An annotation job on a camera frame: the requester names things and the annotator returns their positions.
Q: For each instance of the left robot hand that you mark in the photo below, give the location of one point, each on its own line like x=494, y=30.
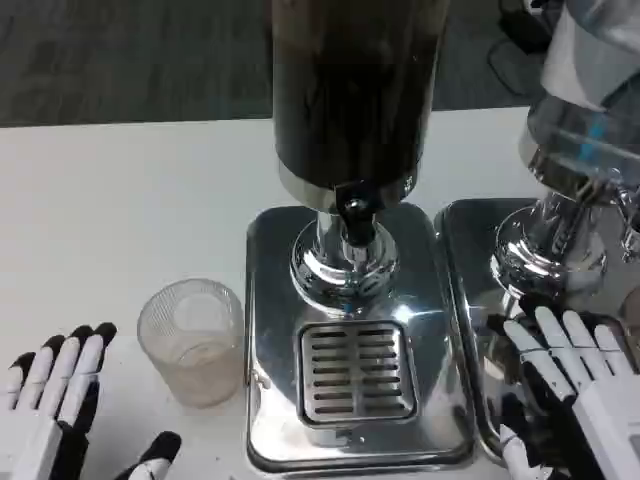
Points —
x=45, y=400

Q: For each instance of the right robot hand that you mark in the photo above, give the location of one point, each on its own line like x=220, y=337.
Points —
x=570, y=390

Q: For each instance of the clear ribbed glass cup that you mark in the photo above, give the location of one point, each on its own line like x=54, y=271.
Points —
x=192, y=345

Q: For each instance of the clear drink dispenser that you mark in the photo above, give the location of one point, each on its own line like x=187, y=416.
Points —
x=575, y=175

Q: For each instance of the steel drip tray with grid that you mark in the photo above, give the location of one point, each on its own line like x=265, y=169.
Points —
x=345, y=350

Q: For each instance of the black dispenser tap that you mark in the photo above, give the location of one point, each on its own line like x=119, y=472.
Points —
x=356, y=215

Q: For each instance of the dark drink dispenser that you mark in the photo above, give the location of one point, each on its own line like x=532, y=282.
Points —
x=350, y=150

